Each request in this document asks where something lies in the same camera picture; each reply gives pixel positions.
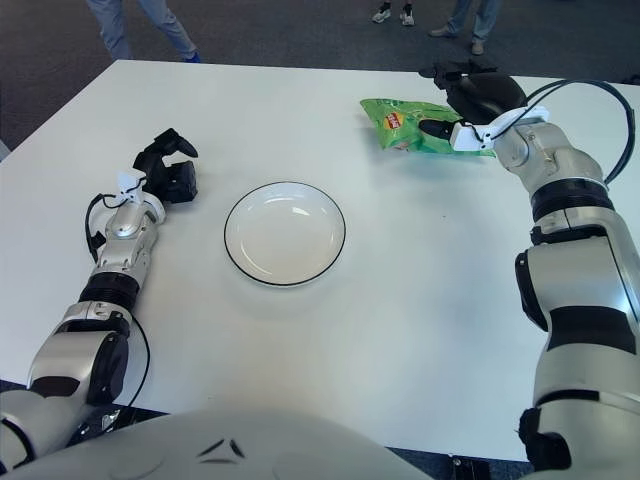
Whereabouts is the black left elbow cable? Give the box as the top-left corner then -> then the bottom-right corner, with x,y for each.
122,319 -> 151,409

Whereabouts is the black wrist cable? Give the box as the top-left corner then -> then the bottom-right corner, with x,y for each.
492,79 -> 636,184
84,192 -> 131,261

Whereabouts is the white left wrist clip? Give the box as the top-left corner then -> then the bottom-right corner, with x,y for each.
115,171 -> 146,206

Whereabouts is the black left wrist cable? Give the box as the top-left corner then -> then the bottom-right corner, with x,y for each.
84,192 -> 131,261

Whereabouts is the person with blue shoes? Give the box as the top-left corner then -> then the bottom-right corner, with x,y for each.
87,0 -> 204,64

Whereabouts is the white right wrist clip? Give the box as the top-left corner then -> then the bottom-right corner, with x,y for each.
449,104 -> 551,151

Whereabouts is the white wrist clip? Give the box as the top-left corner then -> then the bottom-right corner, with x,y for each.
115,171 -> 146,206
449,104 -> 551,151

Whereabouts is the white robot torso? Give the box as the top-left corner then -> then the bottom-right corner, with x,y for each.
0,407 -> 431,480

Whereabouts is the green chips snack bag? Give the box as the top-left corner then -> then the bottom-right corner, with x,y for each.
359,97 -> 497,159

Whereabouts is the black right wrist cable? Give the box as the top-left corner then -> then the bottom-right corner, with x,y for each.
492,79 -> 636,184

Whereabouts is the person with white sneakers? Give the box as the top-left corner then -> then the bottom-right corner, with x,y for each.
371,0 -> 416,26

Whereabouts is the person with tan shoes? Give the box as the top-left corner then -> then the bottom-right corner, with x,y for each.
428,0 -> 504,56

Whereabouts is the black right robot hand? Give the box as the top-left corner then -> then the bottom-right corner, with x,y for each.
418,60 -> 529,141

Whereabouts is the white plate black rim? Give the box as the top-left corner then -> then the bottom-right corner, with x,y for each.
223,182 -> 347,289

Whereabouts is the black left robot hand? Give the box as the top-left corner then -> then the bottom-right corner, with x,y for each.
132,128 -> 200,205

